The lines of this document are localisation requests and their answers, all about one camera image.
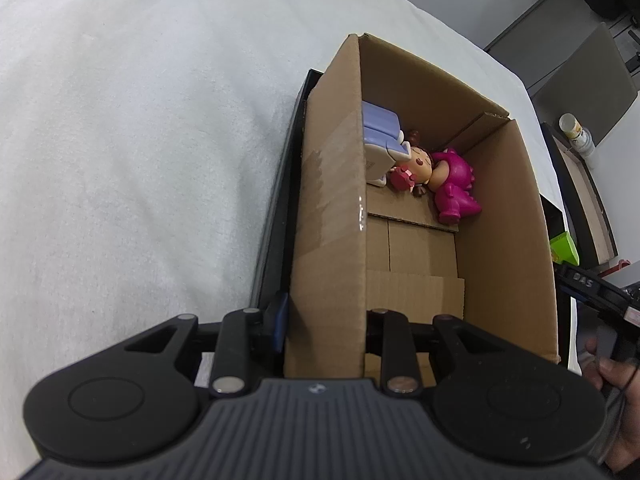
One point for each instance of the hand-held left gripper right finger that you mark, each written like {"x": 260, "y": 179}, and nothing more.
{"x": 396, "y": 342}

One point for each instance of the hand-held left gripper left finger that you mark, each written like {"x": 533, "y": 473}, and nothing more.
{"x": 231, "y": 345}

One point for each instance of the brown cardboard box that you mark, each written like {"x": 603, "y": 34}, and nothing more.
{"x": 500, "y": 260}

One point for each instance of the black tray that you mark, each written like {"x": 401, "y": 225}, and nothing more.
{"x": 280, "y": 210}

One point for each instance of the pink doll figurine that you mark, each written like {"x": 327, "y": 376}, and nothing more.
{"x": 452, "y": 187}

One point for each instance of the purple and white block toy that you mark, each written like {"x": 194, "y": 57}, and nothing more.
{"x": 380, "y": 135}

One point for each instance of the person's right hand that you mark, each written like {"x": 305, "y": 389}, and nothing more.
{"x": 622, "y": 410}

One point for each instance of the green hexagonal container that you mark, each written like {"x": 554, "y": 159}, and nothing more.
{"x": 565, "y": 250}

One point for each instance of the black framed board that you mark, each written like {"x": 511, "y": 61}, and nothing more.
{"x": 582, "y": 200}

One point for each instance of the stack of paper cups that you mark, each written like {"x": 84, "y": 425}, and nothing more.
{"x": 576, "y": 132}

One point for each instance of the grey leaning board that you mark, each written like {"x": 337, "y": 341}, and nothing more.
{"x": 585, "y": 82}

